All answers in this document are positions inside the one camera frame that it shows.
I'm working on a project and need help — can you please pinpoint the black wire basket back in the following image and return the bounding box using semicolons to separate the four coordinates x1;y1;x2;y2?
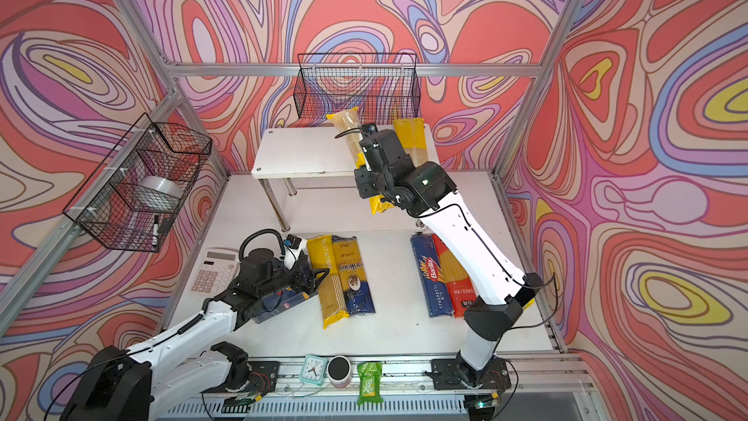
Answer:
293;52;421;125

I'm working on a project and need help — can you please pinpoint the blue Ankara spaghetti bag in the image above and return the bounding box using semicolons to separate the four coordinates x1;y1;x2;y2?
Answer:
331;236;376;316

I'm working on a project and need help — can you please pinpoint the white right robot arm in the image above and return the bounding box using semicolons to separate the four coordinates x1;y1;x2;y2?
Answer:
354;124;545;377

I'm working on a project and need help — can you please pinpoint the silver tape roll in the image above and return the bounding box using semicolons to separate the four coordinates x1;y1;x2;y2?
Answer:
139;175;183;198

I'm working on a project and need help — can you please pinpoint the white two-tier shelf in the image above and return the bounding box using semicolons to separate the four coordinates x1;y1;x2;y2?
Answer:
251;126;420;235

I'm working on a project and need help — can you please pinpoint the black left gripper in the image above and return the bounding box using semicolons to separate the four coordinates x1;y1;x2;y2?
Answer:
255;253;328;301

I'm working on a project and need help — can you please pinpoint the red spaghetti bag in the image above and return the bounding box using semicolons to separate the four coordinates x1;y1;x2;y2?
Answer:
432;235;476;319

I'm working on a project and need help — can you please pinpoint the blue Barilla rigatoni box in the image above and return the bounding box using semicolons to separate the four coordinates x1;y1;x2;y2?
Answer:
252;288;315;324

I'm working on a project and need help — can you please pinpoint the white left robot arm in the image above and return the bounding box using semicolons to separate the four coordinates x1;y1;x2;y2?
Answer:
60;248;329;420

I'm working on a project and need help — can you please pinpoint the yellow Pastatime spaghetti bag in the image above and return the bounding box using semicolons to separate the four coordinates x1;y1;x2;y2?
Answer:
307;236;350;329

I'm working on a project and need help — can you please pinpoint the aluminium frame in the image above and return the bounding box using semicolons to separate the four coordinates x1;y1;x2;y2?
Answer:
1;0;567;420

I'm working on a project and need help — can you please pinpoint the black wire basket left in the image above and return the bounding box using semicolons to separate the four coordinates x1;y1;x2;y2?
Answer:
62;115;212;253

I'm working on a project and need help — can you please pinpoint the clear yellow spaghetti bag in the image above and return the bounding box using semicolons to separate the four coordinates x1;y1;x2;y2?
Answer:
393;118;429;168

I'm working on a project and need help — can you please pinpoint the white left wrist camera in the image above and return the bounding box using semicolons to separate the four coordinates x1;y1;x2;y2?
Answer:
284;234;308;270

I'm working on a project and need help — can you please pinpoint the blue Barilla spaghetti box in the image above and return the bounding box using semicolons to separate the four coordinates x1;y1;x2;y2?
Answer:
410;234;454;318

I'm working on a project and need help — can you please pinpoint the green snack packet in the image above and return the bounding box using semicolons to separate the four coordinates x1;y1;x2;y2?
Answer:
356;362;384;405

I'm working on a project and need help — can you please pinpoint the black marker pen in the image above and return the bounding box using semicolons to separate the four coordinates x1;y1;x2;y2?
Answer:
151;214;160;249

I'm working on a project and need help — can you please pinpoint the teal alarm clock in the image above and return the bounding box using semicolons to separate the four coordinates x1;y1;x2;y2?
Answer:
299;355;328;387

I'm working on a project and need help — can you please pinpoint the black wire basket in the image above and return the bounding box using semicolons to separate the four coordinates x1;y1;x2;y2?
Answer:
62;115;212;253
293;52;421;125

